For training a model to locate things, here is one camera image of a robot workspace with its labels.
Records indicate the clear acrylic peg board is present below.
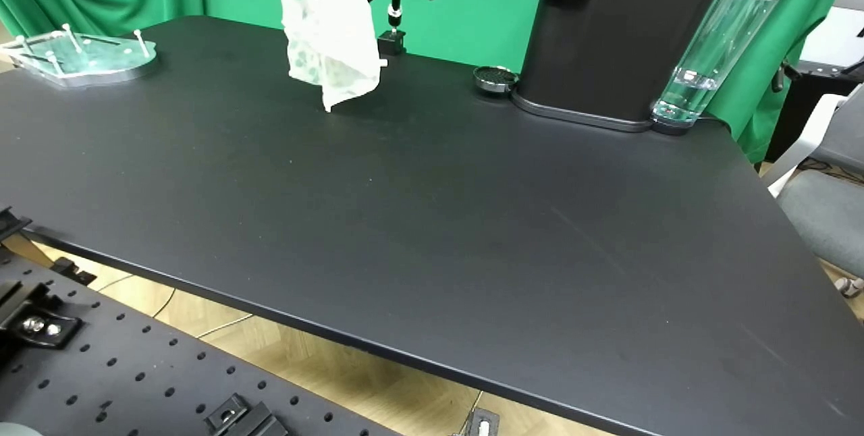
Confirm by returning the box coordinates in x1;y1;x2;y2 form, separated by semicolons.
0;23;160;89

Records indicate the clear water tank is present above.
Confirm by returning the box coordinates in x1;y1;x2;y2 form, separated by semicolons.
650;0;782;136

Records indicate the black clamp bracket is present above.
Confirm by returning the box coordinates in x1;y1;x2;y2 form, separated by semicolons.
202;392;290;436
51;256;97;286
0;279;84;350

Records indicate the round metal drip tray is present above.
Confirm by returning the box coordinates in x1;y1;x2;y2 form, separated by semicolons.
472;65;520;94

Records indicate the white cloth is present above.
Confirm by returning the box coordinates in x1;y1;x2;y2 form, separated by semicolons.
280;0;389;113

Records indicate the grey office chair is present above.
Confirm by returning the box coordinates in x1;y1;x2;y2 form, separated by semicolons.
763;84;864;298

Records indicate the black coffee machine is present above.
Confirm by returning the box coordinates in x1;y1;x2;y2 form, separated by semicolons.
510;0;740;134

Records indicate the green curtain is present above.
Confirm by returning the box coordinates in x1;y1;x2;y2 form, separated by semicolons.
0;0;858;164

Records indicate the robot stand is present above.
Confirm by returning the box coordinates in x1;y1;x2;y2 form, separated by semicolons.
0;207;400;436

